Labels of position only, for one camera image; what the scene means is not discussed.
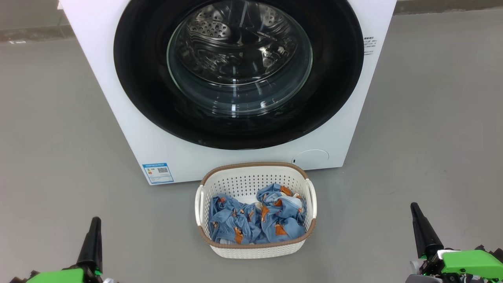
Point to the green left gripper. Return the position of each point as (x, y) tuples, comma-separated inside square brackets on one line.
[(59, 277)]

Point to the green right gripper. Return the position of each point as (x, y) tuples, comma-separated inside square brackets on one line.
[(471, 263)]

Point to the round black glass washer door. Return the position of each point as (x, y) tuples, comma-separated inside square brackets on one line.
[(149, 98)]

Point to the white front-load washing machine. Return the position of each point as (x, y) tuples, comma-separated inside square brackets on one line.
[(98, 118)]

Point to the stainless steel washing machine drum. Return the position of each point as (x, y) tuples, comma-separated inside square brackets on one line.
[(235, 39)]

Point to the blue energy label sticker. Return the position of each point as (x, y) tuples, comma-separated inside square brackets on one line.
[(158, 173)]

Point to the round white filter cover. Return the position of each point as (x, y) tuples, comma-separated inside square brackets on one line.
[(311, 159)]

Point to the white perforated laundry basket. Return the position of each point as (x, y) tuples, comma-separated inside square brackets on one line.
[(243, 177)]

